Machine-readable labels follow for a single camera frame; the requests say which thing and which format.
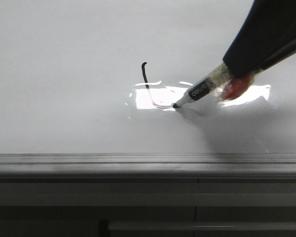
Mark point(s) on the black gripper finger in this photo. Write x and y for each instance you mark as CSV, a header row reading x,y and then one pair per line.
x,y
266,51
266,18

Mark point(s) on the white black whiteboard marker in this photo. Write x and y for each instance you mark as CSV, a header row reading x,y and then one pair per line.
x,y
221,77

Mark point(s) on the white whiteboard with aluminium frame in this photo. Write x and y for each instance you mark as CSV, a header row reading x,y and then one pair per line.
x,y
85,89

